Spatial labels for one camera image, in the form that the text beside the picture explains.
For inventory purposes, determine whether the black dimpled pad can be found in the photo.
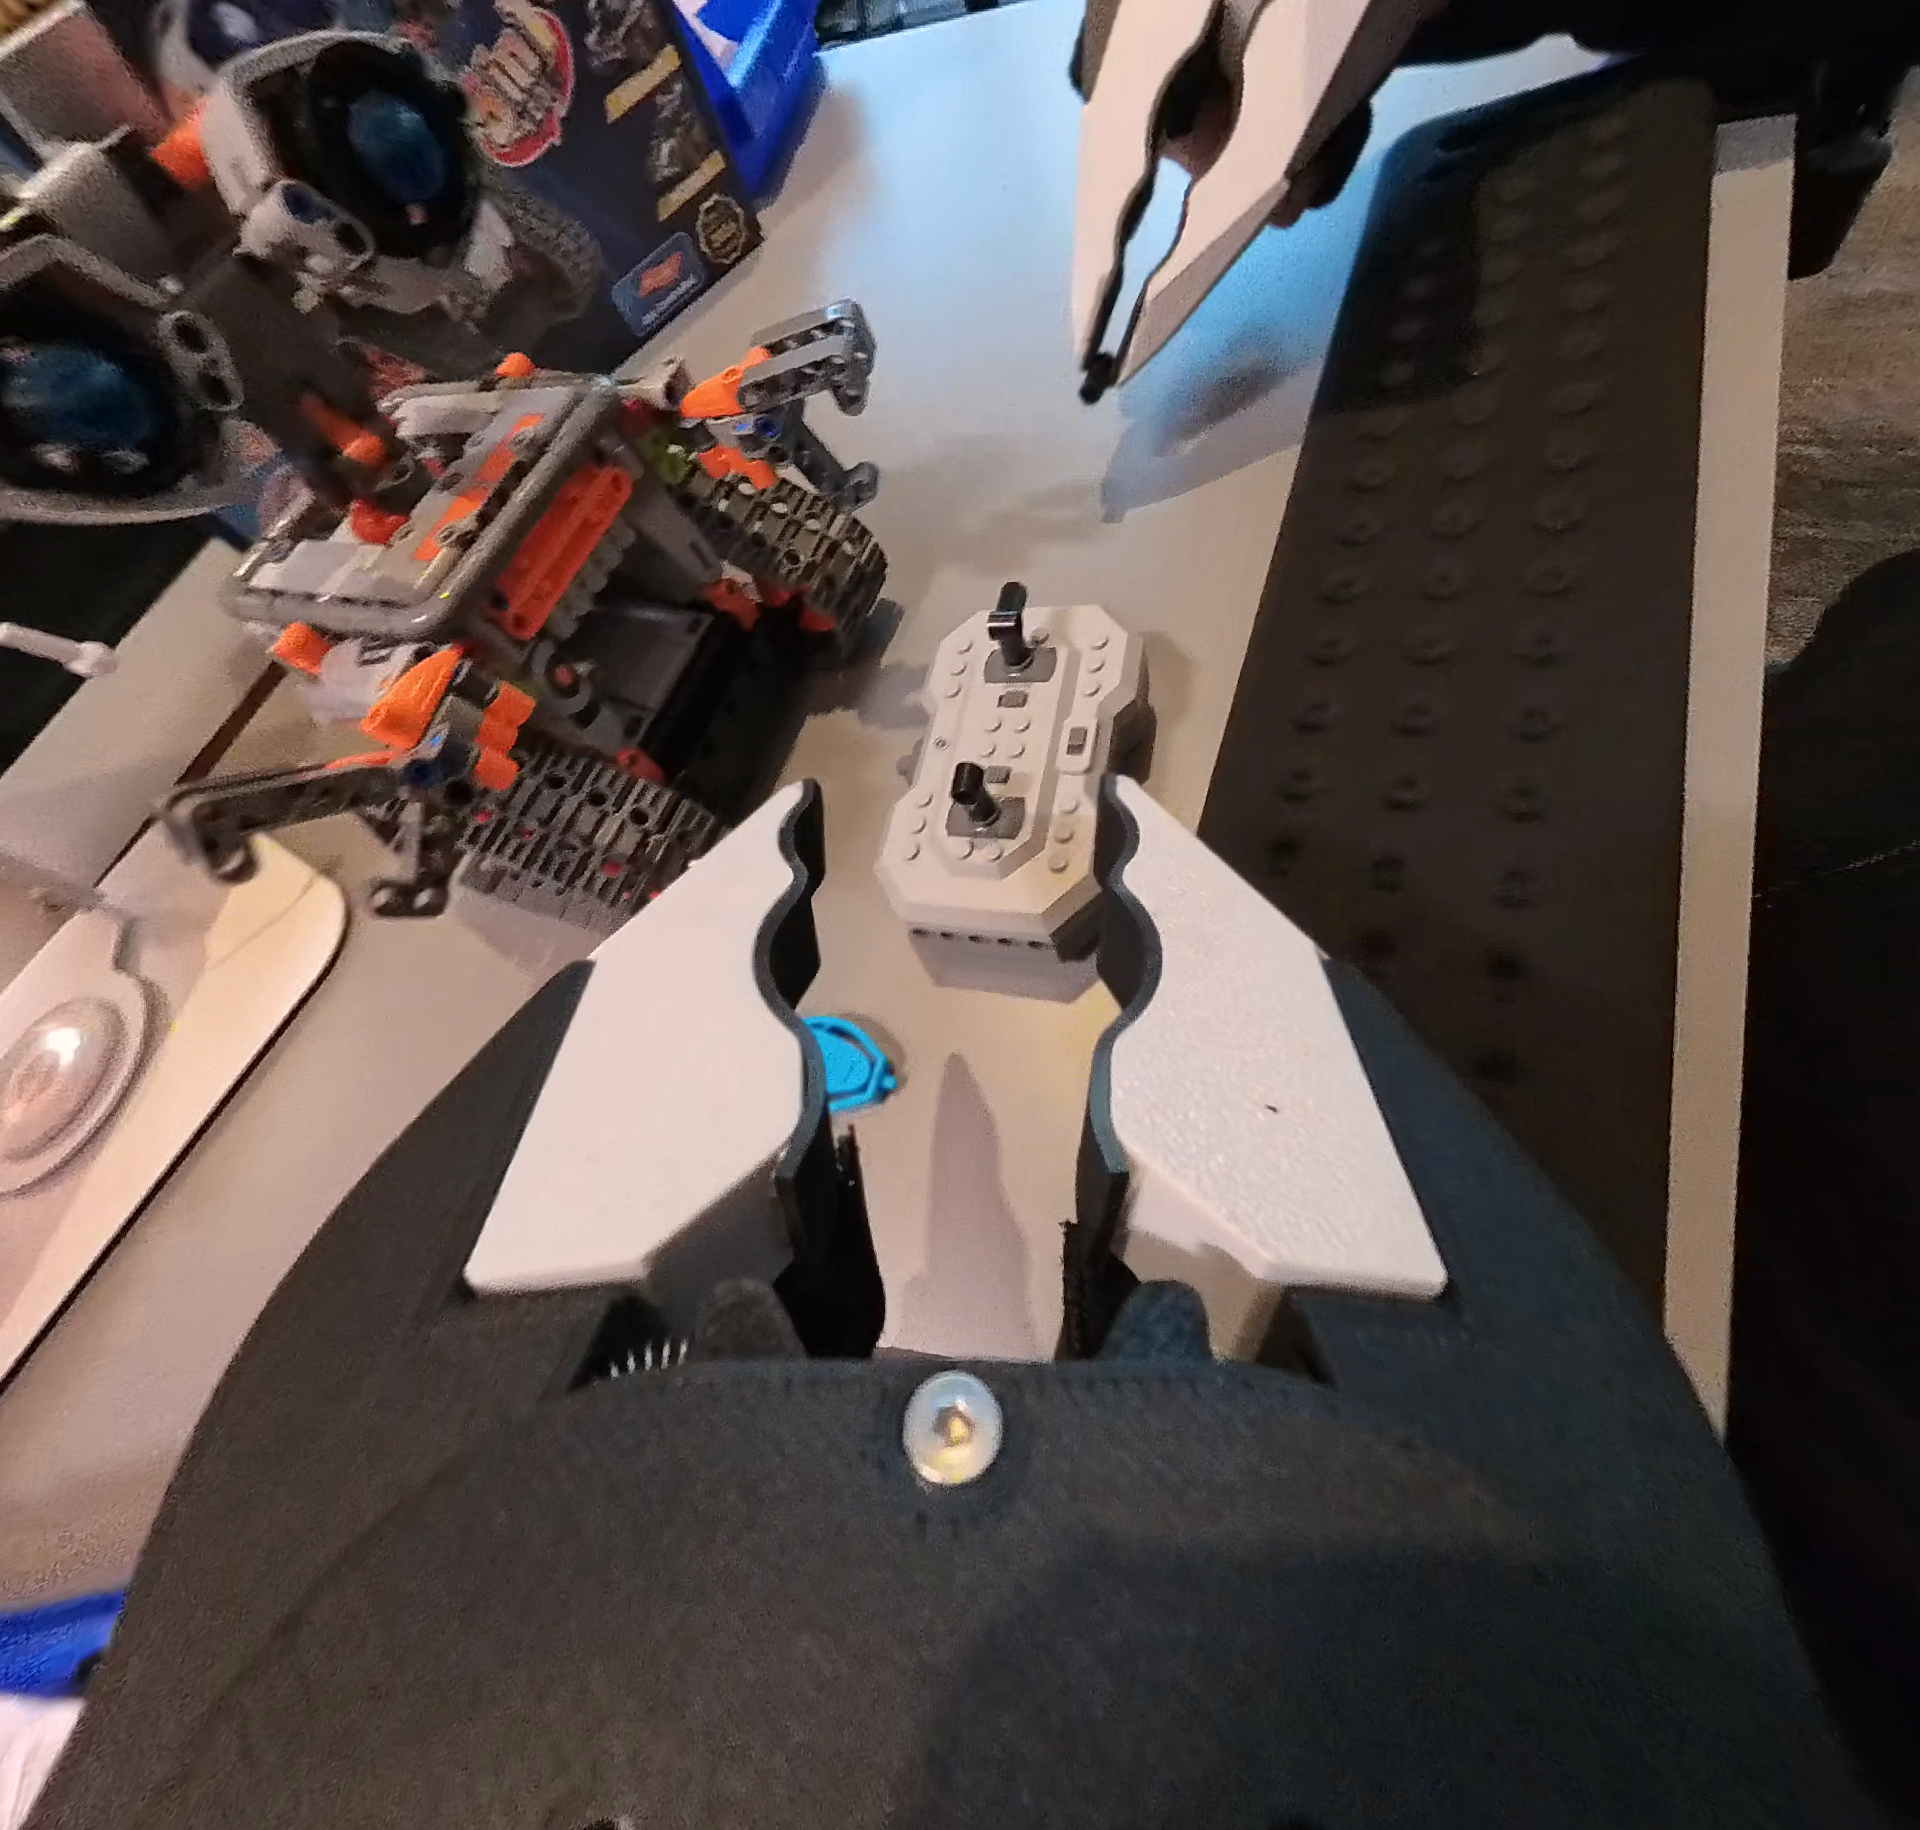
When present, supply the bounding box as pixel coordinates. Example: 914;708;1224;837
1199;74;1719;1308

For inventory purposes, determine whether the tracked toy robot vehicle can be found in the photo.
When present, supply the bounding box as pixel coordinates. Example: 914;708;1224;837
0;29;889;931

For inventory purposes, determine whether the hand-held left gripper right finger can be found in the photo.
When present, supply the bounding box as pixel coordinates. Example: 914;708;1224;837
1057;774;1452;1358

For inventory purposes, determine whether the white control hub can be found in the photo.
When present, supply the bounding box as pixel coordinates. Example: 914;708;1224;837
875;614;1158;995

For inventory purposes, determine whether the white document stand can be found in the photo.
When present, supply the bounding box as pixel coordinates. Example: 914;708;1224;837
0;809;350;1383

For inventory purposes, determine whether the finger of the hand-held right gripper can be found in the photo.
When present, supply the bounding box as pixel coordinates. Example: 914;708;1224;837
1070;0;1248;408
1116;0;1412;393

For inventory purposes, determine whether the blue brick separator tool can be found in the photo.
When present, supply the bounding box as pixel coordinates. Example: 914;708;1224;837
801;1015;903;1113

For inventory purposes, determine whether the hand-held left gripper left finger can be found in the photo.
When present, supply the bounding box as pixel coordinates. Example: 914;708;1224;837
463;779;887;1358

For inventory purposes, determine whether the person's right hand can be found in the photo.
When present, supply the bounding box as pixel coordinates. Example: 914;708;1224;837
1168;46;1250;180

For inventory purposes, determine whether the blue toy box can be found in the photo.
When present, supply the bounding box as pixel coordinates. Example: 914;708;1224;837
0;0;767;361

